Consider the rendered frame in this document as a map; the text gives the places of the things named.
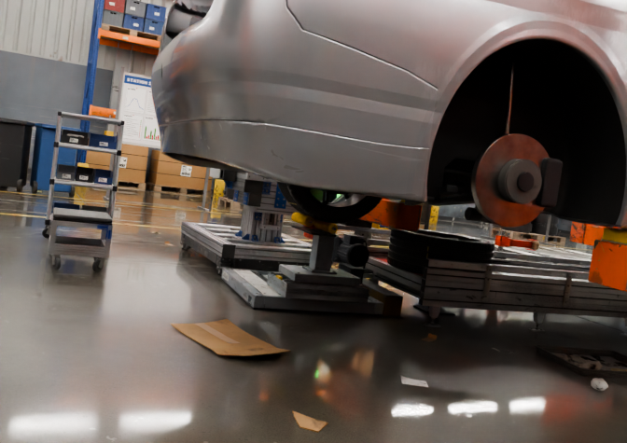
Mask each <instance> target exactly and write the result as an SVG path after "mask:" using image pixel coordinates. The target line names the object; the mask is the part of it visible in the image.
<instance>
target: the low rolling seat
mask: <svg viewBox="0 0 627 443"><path fill-rule="evenodd" d="M112 222H113V219H112V218H111V217H110V215H109V214H108V213H105V212H94V211H85V210H76V209H65V208H56V207H55V208H53V213H52V216H51V223H50V232H49V257H50V259H52V267H53V268H54V269H55V270H58V269H59V268H60V267H61V256H60V255H65V256H91V257H94V263H93V265H92V268H93V270H94V271H96V272H99V271H100V270H101V269H102V267H103V264H104V261H105V258H109V254H110V245H111V238H112V230H113V225H112ZM57 226H65V227H75V228H96V229H101V230H102V232H101V239H95V238H84V237H72V236H61V235H56V230H57ZM105 236H106V237H105Z"/></svg>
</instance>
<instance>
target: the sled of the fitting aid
mask: <svg viewBox="0 0 627 443"><path fill-rule="evenodd" d="M267 285H268V286H270V287H271V288H272V289H274V290H275V291H276V292H278V293H279V294H281V295H282V296H283V297H285V298H293V299H301V298H303V299H318V300H334V301H348V302H355V303H359V302H365V303H368V298H369V290H368V289H367V288H365V287H363V285H362V284H360V285H359V286H358V285H344V284H319V283H305V282H294V281H293V280H291V279H290V278H288V277H286V276H285V275H284V274H283V273H281V272H269V273H268V281H267Z"/></svg>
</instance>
